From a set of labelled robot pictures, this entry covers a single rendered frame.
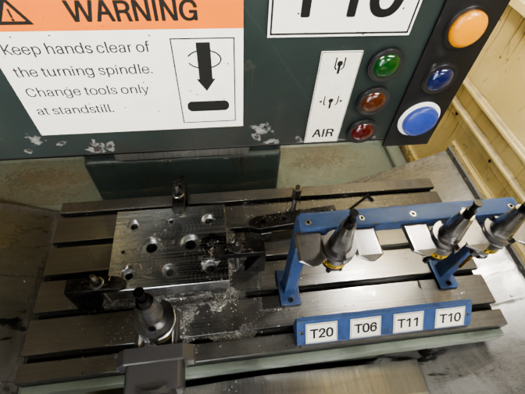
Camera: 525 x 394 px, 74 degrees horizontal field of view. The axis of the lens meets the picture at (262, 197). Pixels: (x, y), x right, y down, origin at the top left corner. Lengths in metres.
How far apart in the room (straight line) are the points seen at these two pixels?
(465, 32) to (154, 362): 0.56
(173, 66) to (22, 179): 1.61
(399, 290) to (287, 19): 0.89
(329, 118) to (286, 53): 0.07
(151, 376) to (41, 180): 1.32
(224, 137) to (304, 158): 1.40
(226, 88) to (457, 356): 1.09
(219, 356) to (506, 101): 1.11
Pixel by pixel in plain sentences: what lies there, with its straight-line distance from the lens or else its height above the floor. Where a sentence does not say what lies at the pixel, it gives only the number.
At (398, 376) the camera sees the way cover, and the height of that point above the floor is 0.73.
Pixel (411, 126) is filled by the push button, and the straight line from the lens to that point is 0.33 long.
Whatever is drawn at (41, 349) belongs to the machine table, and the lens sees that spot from 1.03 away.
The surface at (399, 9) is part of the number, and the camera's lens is 0.27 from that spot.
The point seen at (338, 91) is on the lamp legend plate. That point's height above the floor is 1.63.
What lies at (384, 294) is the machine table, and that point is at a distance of 1.03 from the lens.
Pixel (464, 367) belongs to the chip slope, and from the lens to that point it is 1.23.
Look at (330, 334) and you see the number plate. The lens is 0.92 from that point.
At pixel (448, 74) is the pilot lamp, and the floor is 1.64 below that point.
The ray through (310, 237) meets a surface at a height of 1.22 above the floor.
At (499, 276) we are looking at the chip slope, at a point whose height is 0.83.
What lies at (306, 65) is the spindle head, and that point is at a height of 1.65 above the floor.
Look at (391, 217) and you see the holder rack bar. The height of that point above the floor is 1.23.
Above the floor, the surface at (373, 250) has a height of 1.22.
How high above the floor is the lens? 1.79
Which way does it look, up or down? 53 degrees down
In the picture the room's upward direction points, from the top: 5 degrees clockwise
